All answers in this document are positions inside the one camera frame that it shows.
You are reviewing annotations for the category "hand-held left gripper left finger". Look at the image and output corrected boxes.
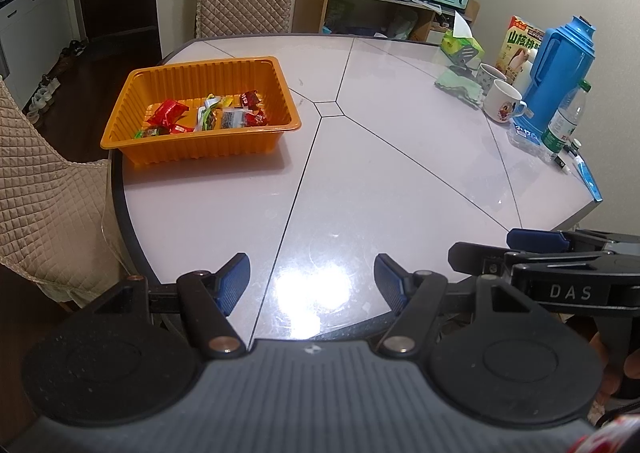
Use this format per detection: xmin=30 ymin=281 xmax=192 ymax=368
xmin=75 ymin=253 xmax=250 ymax=361

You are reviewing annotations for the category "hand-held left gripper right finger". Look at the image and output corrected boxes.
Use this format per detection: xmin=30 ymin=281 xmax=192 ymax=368
xmin=374 ymin=254 xmax=557 ymax=360

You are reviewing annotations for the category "clear tissue pack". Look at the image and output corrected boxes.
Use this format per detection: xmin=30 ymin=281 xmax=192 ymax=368
xmin=507 ymin=120 xmax=556 ymax=162

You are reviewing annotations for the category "green cloth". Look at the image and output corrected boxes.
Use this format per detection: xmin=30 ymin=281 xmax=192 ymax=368
xmin=433 ymin=70 xmax=485 ymax=108

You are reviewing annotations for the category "green label water bottle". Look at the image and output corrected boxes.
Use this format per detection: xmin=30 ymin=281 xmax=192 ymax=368
xmin=541 ymin=79 xmax=593 ymax=159

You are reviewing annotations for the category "green tissue box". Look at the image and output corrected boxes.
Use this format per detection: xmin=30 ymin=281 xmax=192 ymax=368
xmin=439 ymin=12 xmax=486 ymax=64

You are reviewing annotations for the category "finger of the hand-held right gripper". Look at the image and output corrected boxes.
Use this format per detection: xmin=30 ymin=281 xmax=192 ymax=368
xmin=506 ymin=228 xmax=576 ymax=254
xmin=447 ymin=241 xmax=516 ymax=279

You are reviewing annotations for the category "orange plastic tray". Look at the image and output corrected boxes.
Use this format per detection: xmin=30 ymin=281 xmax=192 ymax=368
xmin=100 ymin=56 xmax=303 ymax=168

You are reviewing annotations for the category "white cabinet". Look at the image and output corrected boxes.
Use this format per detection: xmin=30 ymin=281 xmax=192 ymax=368
xmin=0 ymin=0 xmax=81 ymax=104

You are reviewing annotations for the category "printed carton box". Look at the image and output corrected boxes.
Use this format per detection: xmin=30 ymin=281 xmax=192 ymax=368
xmin=497 ymin=15 xmax=546 ymax=87

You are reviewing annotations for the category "white picture mug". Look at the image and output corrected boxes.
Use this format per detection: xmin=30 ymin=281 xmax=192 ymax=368
xmin=482 ymin=79 xmax=529 ymax=125

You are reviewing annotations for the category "row of shoes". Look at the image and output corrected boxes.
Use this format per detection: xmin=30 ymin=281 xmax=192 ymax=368
xmin=24 ymin=38 xmax=86 ymax=124

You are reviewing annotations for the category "patterned grey mug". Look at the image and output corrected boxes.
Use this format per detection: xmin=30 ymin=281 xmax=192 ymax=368
xmin=474 ymin=62 xmax=509 ymax=97

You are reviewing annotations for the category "clear black snack packet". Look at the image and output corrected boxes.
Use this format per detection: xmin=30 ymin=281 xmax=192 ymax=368
xmin=219 ymin=108 xmax=249 ymax=130

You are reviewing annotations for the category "person's right hand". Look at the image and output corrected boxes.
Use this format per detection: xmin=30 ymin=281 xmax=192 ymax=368
xmin=590 ymin=330 xmax=640 ymax=402

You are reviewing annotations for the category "blue thermos jug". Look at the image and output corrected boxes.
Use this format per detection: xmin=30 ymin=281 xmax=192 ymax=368
xmin=522 ymin=15 xmax=599 ymax=137

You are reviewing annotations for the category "white green snack packet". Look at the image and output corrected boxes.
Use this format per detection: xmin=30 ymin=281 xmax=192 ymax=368
xmin=194 ymin=94 xmax=224 ymax=132

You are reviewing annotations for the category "grey black stand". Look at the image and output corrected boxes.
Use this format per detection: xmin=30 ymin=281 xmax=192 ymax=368
xmin=447 ymin=45 xmax=479 ymax=79

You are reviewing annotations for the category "blue toothpaste tube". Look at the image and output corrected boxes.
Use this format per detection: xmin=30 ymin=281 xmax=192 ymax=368
xmin=569 ymin=155 xmax=605 ymax=204

